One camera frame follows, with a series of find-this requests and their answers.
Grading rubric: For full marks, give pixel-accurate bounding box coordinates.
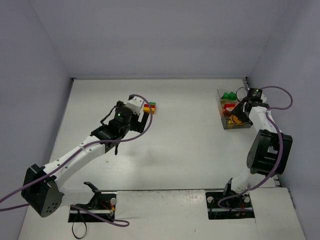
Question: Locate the red yellow lego stack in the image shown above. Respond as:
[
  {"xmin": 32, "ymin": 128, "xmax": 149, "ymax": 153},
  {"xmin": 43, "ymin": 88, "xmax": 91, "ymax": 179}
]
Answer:
[{"xmin": 143, "ymin": 104, "xmax": 156, "ymax": 114}]

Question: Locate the green square lego brick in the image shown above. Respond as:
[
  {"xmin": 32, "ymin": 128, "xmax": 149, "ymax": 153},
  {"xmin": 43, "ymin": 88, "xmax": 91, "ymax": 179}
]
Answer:
[{"xmin": 228, "ymin": 92, "xmax": 238, "ymax": 101}]

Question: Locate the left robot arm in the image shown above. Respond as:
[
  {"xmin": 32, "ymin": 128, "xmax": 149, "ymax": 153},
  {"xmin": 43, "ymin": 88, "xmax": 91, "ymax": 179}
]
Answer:
[{"xmin": 21, "ymin": 95, "xmax": 153, "ymax": 218}]

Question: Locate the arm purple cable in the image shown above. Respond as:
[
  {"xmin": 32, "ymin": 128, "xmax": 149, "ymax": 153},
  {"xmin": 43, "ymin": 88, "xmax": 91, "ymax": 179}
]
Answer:
[
  {"xmin": 217, "ymin": 86, "xmax": 294, "ymax": 210},
  {"xmin": 0, "ymin": 94, "xmax": 154, "ymax": 227}
]

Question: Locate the green sloped lego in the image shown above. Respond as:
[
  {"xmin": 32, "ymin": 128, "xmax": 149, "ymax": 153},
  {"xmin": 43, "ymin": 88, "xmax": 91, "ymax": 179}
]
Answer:
[{"xmin": 221, "ymin": 92, "xmax": 229, "ymax": 100}]

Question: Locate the red round flower lego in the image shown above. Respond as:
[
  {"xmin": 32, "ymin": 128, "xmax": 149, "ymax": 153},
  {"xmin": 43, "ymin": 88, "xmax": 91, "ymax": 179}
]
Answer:
[{"xmin": 222, "ymin": 103, "xmax": 236, "ymax": 112}]

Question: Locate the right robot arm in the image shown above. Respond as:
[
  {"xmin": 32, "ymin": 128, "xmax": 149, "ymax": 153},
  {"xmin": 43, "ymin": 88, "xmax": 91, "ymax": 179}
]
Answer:
[{"xmin": 217, "ymin": 88, "xmax": 293, "ymax": 211}]

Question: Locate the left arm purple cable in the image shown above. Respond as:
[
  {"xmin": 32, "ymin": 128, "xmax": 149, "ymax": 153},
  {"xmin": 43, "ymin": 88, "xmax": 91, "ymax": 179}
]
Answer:
[{"xmin": 0, "ymin": 94, "xmax": 154, "ymax": 227}]

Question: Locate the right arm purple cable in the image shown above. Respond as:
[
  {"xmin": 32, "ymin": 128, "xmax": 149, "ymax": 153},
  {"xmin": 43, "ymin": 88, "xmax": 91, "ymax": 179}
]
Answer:
[{"xmin": 217, "ymin": 86, "xmax": 294, "ymax": 210}]

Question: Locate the yellow round printed lego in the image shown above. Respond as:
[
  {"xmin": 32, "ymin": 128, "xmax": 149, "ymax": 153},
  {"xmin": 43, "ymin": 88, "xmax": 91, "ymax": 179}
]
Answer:
[{"xmin": 226, "ymin": 115, "xmax": 246, "ymax": 126}]

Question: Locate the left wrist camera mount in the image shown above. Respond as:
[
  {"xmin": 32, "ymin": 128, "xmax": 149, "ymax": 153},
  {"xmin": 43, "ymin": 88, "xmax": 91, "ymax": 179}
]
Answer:
[{"xmin": 126, "ymin": 96, "xmax": 144, "ymax": 116}]

